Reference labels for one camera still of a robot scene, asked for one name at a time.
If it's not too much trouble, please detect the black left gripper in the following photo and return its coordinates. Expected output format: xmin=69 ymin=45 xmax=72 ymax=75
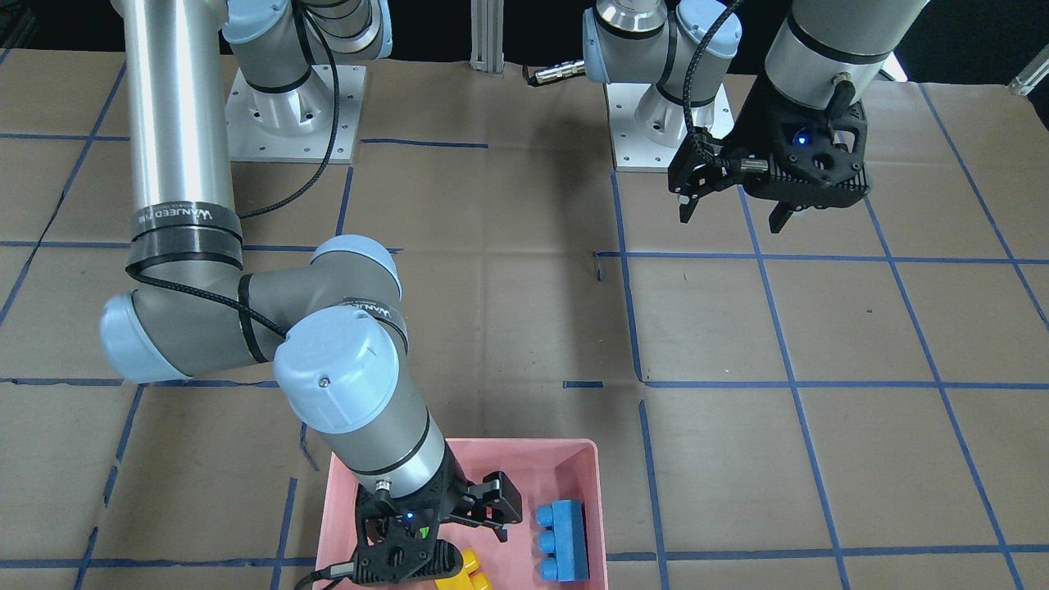
xmin=668 ymin=73 xmax=872 ymax=233

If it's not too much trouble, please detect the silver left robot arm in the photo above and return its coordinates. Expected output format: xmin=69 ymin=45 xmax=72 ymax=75
xmin=525 ymin=1 xmax=925 ymax=233

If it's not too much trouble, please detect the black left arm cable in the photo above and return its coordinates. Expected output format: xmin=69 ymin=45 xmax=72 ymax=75
xmin=679 ymin=0 xmax=771 ymax=177

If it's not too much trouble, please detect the pink plastic box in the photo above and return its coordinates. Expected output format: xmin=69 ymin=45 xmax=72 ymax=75
xmin=313 ymin=438 xmax=609 ymax=590

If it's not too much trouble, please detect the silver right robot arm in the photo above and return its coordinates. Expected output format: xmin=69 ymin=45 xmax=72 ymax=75
xmin=100 ymin=1 xmax=522 ymax=589

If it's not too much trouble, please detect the yellow toy block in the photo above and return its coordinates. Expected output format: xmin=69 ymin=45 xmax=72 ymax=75
xmin=435 ymin=549 xmax=493 ymax=590

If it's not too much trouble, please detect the aluminium frame post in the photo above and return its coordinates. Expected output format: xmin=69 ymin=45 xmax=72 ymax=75
xmin=469 ymin=0 xmax=505 ymax=75

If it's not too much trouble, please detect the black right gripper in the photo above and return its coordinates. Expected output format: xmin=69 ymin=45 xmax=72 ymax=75
xmin=351 ymin=447 xmax=522 ymax=587

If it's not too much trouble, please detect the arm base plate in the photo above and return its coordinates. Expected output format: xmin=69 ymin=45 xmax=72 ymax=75
xmin=604 ymin=84 xmax=686 ymax=173
xmin=224 ymin=65 xmax=368 ymax=164

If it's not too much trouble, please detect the blue toy block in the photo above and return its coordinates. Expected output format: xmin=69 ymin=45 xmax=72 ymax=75
xmin=535 ymin=499 xmax=591 ymax=583

